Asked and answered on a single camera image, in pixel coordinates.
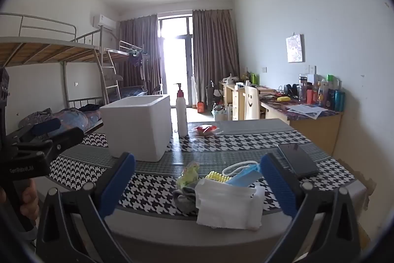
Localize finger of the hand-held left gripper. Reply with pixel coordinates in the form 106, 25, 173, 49
18, 127, 85, 159
3, 118, 61, 147

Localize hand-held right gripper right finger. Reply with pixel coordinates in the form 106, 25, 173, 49
260, 154, 361, 263

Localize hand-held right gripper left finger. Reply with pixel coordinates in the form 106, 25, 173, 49
35, 152, 137, 263

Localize white tissue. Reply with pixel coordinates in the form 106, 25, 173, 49
195, 178, 265, 231

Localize white foam box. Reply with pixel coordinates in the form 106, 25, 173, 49
99, 94, 172, 162

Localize yellow foam net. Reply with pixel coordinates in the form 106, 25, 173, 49
205, 171, 231, 183

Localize grey sock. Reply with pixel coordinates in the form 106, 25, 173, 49
172, 186, 199, 216

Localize person's left hand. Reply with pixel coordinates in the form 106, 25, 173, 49
0, 184, 40, 225

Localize blue patterned quilt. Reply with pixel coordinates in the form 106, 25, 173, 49
18, 107, 103, 134

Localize black smartphone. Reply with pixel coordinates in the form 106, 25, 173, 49
277, 143, 320, 179

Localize blue face mask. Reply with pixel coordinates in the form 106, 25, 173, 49
222, 160, 262, 188

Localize wooden desk with patterned cover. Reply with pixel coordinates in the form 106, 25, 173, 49
259, 87, 344, 156

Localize green plastic wrapper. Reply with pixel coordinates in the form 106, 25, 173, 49
176, 162, 200, 190

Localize metal bunk bed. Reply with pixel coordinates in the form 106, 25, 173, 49
103, 40, 164, 103
0, 13, 124, 140

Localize printed paper sheets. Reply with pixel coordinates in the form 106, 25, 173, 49
286, 104, 328, 119

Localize wooden chair with smiley face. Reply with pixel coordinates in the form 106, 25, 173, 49
243, 86, 261, 121

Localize white pump bottle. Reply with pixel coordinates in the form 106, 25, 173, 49
173, 83, 189, 138

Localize white bucket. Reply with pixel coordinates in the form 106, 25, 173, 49
212, 106, 227, 121

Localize red snack packet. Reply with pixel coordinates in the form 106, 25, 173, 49
192, 124, 223, 137

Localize plain wooden desk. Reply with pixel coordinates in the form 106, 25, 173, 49
219, 81, 247, 121

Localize black headphones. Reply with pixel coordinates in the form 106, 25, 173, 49
283, 84, 299, 97

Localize row of toiletry bottles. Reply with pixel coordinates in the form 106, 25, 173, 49
297, 73, 345, 112

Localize hanging dark clothes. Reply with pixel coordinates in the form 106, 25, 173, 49
128, 49, 145, 69

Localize white air conditioner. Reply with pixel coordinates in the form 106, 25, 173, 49
92, 14, 117, 32

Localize brown curtain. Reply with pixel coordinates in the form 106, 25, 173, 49
118, 14, 162, 94
192, 9, 241, 106

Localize glass balcony door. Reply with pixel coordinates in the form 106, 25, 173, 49
158, 15, 194, 108

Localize wall picture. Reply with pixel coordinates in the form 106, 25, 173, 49
286, 34, 305, 63

